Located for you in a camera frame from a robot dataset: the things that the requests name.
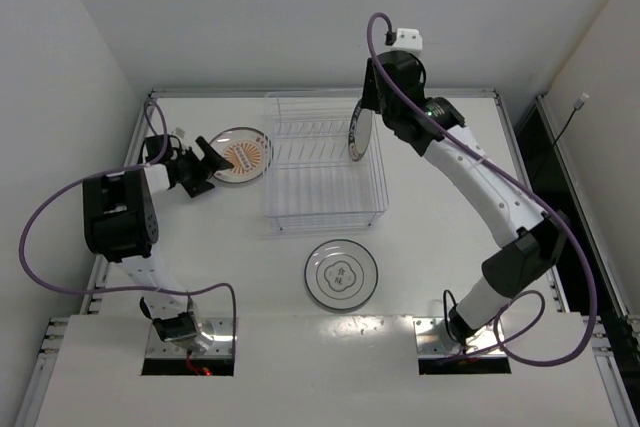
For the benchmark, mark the white wire dish rack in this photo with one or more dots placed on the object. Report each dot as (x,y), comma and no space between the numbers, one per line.
(314,179)

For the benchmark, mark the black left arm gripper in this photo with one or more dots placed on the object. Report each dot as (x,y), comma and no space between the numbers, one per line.
(191,174)

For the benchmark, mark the white plate with black characters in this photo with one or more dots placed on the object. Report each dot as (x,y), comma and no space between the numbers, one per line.
(341,275)

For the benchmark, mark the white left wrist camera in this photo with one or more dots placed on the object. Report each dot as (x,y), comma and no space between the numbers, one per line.
(177,136)

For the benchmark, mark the orange sunburst pattern plate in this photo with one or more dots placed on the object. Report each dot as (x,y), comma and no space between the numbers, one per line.
(249,150)

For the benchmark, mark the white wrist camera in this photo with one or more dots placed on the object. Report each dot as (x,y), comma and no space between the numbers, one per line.
(177,136)
(405,39)

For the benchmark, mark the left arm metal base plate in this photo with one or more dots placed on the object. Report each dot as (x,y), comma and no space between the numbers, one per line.
(214,340)

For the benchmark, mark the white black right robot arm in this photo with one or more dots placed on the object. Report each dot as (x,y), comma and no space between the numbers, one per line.
(227,236)

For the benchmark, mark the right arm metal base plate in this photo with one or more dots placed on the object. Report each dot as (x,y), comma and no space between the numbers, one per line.
(434,343)

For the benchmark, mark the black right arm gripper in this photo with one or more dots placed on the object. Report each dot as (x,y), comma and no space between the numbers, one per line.
(370,92)

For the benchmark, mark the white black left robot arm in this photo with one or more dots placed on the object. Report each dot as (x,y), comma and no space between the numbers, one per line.
(120,225)

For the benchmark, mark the green rimmed white plate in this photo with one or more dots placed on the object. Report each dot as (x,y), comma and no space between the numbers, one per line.
(359,132)

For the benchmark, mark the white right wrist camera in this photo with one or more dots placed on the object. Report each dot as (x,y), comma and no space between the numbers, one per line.
(405,39)

